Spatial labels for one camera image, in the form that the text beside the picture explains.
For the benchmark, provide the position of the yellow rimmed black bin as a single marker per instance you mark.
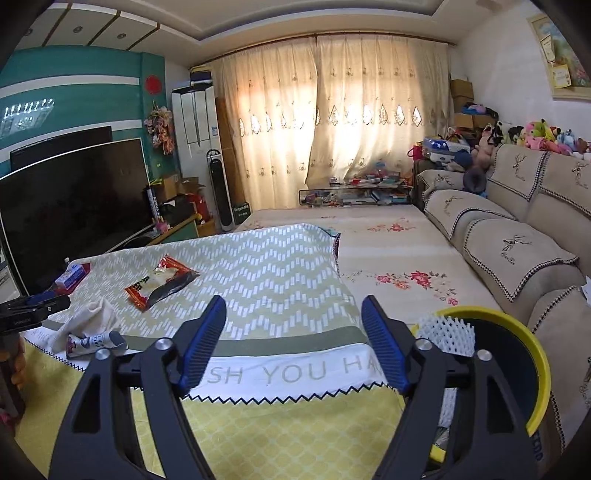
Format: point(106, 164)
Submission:
point(508, 319)

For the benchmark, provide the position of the hanging flower decoration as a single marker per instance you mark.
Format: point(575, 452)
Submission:
point(160, 129)

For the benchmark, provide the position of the white tower fan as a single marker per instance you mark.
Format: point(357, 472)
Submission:
point(220, 189)

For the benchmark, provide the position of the open cardboard boxes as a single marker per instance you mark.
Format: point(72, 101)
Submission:
point(184, 194)

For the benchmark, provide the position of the row of plush toys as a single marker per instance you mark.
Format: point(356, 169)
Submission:
point(540, 134)

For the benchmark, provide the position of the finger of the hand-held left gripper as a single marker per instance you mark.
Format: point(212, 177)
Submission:
point(46, 302)

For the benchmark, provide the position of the white toothpaste tube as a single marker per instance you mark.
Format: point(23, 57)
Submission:
point(94, 344)

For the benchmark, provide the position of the stack of cardboard boxes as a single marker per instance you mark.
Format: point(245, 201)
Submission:
point(464, 104)

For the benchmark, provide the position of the beige sofa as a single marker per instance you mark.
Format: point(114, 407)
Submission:
point(508, 249)

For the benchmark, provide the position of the person's left forearm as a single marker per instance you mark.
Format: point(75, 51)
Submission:
point(10, 369)

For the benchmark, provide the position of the green chevron tablecloth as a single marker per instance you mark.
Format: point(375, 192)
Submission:
point(258, 277)

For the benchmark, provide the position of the blue star print bag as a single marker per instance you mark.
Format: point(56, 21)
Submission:
point(443, 147)

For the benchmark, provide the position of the framed flower painting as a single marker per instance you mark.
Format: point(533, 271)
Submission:
point(568, 60)

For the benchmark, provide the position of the boxes on air conditioner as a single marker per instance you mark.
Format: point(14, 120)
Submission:
point(202, 78)

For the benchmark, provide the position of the beige embroidered curtain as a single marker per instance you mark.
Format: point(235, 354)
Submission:
point(378, 101)
point(268, 124)

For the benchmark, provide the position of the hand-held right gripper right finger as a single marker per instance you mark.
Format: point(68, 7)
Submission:
point(383, 346)

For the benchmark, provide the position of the wooden curtain rod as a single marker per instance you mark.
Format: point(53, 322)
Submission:
point(323, 37)

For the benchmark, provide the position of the large curved black television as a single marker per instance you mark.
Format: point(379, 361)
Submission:
point(69, 212)

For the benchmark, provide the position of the blue and red box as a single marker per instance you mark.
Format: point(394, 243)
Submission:
point(71, 277)

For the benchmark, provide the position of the white foam net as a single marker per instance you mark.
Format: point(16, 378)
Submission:
point(445, 334)

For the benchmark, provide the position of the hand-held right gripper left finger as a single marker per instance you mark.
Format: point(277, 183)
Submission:
point(202, 344)

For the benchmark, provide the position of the white cloth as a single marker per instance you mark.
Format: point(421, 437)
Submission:
point(90, 318)

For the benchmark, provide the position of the white standing air conditioner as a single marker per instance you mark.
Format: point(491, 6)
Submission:
point(196, 124)

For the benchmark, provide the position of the small green box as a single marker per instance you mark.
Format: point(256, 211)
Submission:
point(242, 213)

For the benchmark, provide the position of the teal and yellow television stand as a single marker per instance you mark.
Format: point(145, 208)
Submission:
point(178, 230)

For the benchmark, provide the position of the glass coffee table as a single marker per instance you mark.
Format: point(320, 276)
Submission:
point(355, 194)

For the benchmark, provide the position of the red round wall decoration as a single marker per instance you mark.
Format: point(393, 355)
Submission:
point(153, 84)

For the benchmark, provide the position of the red and black snack packet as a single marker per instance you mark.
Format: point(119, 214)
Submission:
point(159, 284)

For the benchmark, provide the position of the yellow lattice tablecloth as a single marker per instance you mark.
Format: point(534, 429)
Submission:
point(277, 438)

